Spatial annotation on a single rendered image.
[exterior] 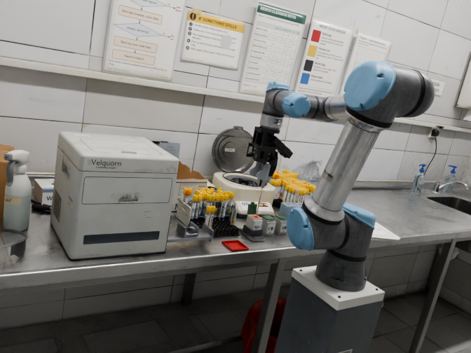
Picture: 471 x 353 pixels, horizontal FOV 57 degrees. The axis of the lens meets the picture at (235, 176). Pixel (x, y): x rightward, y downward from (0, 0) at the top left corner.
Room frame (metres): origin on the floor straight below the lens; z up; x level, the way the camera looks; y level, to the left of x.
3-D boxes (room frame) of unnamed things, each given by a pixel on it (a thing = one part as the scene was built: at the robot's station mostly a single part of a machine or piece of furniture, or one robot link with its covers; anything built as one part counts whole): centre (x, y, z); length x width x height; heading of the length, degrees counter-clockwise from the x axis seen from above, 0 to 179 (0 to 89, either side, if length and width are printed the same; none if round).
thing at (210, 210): (1.48, 0.04, 0.93); 0.17 x 0.09 x 0.11; 126
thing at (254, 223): (1.51, -0.10, 0.92); 0.05 x 0.04 x 0.06; 36
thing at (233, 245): (1.38, -0.04, 0.88); 0.07 x 0.07 x 0.01; 36
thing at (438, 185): (2.96, -1.49, 0.94); 0.24 x 0.17 x 0.14; 36
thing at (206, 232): (1.31, 0.14, 0.92); 0.21 x 0.07 x 0.05; 126
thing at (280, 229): (1.60, -0.21, 0.91); 0.05 x 0.04 x 0.07; 36
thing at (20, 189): (1.20, 0.62, 1.00); 0.09 x 0.08 x 0.24; 36
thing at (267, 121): (1.49, -0.09, 1.30); 0.08 x 0.08 x 0.05
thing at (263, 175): (1.48, -0.09, 1.11); 0.06 x 0.03 x 0.09; 126
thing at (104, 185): (1.27, 0.35, 1.03); 0.31 x 0.27 x 0.30; 126
